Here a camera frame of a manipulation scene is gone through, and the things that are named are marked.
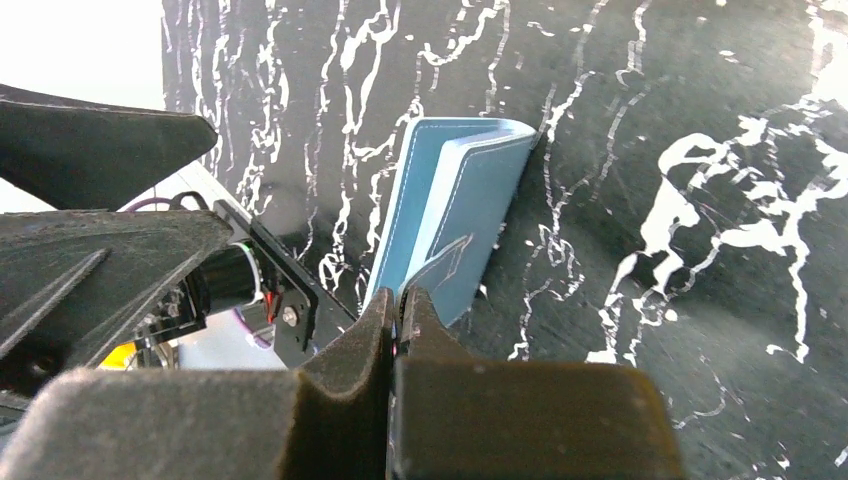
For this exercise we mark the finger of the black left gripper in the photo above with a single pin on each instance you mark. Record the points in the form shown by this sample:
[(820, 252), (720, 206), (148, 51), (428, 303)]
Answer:
[(75, 154)]

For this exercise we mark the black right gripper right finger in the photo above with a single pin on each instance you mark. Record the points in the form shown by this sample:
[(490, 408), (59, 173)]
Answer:
[(458, 416)]

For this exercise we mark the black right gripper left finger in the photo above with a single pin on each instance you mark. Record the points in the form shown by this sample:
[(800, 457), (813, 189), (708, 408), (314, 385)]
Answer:
[(326, 419)]

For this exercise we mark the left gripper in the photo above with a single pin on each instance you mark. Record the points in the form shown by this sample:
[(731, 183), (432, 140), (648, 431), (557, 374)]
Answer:
[(75, 283)]

